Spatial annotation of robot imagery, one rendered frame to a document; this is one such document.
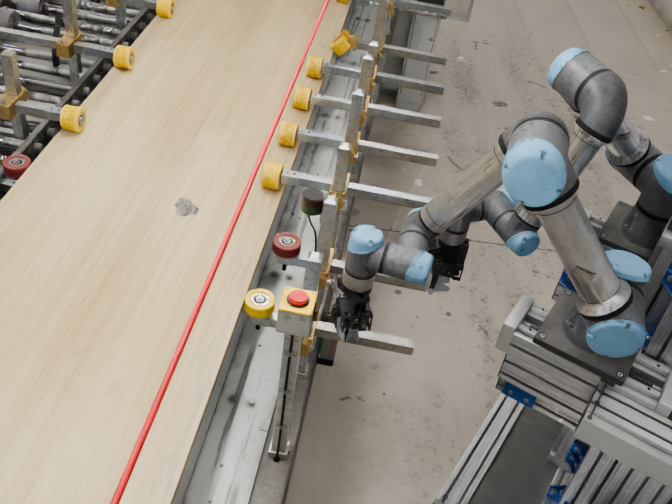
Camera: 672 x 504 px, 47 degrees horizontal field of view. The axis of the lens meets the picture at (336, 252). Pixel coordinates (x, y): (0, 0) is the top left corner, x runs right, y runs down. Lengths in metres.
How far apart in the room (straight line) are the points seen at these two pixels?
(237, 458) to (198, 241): 0.60
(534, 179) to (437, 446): 1.63
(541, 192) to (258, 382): 1.04
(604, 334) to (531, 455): 1.12
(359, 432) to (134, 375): 1.25
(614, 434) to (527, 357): 0.28
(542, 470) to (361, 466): 0.62
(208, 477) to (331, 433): 0.95
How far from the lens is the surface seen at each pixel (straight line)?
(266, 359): 2.25
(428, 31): 4.54
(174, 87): 2.88
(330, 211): 2.03
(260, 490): 1.90
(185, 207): 2.27
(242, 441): 2.07
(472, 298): 3.51
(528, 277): 3.73
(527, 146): 1.48
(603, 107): 1.90
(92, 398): 1.81
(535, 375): 2.04
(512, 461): 2.71
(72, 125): 2.59
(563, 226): 1.56
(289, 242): 2.18
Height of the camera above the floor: 2.31
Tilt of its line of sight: 40 degrees down
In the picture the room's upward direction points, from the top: 9 degrees clockwise
